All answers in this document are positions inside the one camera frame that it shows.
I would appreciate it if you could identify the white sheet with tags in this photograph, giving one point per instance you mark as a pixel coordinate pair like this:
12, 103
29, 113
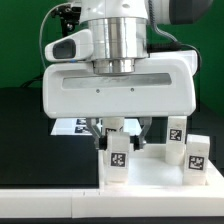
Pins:
77, 127

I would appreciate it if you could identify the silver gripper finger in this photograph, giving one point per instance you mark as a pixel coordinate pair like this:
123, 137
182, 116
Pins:
139, 141
100, 140

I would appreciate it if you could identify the white L-shaped obstacle fence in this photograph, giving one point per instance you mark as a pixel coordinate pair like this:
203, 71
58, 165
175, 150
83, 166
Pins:
93, 204

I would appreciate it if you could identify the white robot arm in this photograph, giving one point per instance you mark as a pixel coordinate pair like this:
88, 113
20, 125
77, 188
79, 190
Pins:
109, 70

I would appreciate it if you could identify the black camera on stand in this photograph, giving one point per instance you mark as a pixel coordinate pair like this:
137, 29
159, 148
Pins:
69, 17

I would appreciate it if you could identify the white square table top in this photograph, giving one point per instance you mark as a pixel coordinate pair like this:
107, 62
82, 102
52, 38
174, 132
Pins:
148, 168

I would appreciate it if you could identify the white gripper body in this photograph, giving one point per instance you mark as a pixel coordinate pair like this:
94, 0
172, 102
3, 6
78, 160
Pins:
161, 85

